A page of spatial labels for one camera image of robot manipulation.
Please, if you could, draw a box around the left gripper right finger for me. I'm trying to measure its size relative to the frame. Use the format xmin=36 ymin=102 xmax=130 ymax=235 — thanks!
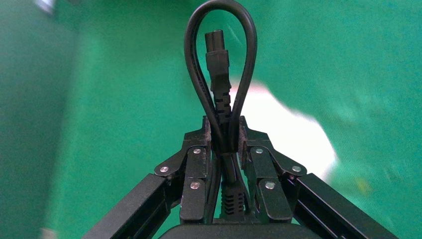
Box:
xmin=238 ymin=115 xmax=400 ymax=239

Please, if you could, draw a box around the green tablecloth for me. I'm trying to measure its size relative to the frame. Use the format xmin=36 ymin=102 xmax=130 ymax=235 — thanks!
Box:
xmin=0 ymin=0 xmax=422 ymax=239

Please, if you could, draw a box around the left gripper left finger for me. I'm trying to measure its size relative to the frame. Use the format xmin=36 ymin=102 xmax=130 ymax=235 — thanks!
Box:
xmin=82 ymin=115 xmax=213 ymax=239

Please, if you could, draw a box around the black power cord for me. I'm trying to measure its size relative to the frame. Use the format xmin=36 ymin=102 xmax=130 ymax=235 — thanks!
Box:
xmin=184 ymin=0 xmax=258 ymax=222

